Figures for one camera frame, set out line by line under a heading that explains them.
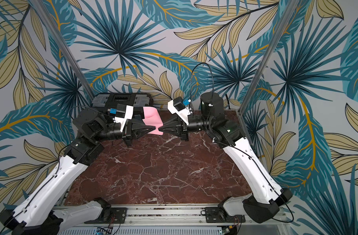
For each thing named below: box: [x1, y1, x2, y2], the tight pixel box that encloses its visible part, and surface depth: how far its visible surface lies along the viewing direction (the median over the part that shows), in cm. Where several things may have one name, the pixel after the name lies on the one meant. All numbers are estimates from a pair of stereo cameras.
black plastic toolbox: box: [90, 92, 154, 109], surface depth 105 cm
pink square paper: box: [142, 106, 164, 136], surface depth 49 cm
